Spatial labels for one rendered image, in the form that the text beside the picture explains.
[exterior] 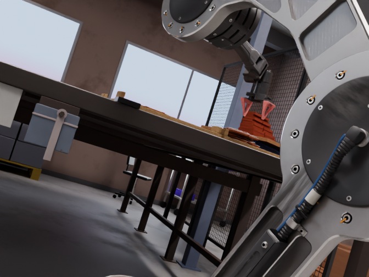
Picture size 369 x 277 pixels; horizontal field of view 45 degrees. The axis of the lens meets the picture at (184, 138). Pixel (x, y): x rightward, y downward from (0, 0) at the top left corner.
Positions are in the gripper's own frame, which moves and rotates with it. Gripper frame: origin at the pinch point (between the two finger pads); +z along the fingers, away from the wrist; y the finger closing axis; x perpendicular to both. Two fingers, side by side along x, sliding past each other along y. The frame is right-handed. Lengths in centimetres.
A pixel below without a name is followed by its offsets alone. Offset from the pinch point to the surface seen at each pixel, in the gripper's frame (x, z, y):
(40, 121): 87, 28, 12
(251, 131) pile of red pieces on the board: -59, -1, 40
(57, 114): 84, 24, 9
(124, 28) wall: -271, -149, 488
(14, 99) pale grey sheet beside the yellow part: 93, 24, 18
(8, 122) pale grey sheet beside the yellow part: 93, 31, 18
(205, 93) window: -423, -97, 414
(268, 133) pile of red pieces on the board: -75, -4, 39
